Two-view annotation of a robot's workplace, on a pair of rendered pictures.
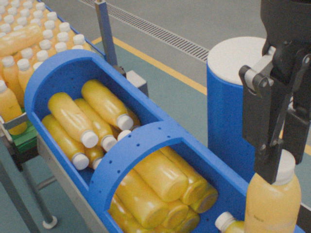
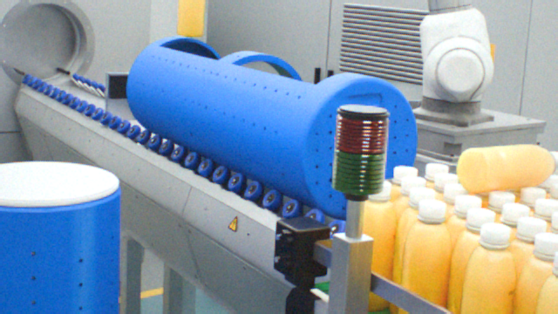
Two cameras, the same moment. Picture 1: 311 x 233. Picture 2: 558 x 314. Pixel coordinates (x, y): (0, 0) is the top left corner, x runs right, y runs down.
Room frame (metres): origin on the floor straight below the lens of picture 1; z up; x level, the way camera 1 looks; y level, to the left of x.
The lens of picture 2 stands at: (2.49, 0.02, 1.41)
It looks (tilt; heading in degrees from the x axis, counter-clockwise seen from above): 11 degrees down; 176
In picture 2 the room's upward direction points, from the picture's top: 4 degrees clockwise
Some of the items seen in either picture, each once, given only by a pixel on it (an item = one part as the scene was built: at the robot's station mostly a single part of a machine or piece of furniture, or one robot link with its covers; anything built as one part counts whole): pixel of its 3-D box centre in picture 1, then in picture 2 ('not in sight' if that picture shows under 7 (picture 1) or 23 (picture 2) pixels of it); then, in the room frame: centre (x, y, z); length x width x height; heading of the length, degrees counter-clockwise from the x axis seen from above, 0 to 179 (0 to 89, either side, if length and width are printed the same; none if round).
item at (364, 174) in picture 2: not in sight; (358, 169); (1.52, 0.16, 1.18); 0.06 x 0.06 x 0.05
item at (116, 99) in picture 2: not in sight; (122, 97); (-0.14, -0.38, 1.00); 0.10 x 0.04 x 0.15; 120
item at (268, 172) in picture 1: (267, 156); not in sight; (0.28, -0.12, 1.47); 0.03 x 0.01 x 0.07; 30
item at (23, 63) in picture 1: (23, 63); not in sight; (1.14, 0.42, 1.09); 0.04 x 0.04 x 0.02
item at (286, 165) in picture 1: (278, 164); not in sight; (0.30, -0.14, 1.44); 0.04 x 0.04 x 0.02
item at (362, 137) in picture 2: not in sight; (361, 133); (1.52, 0.16, 1.23); 0.06 x 0.06 x 0.04
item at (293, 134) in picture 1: (294, 137); not in sight; (0.31, -0.16, 1.47); 0.03 x 0.01 x 0.07; 30
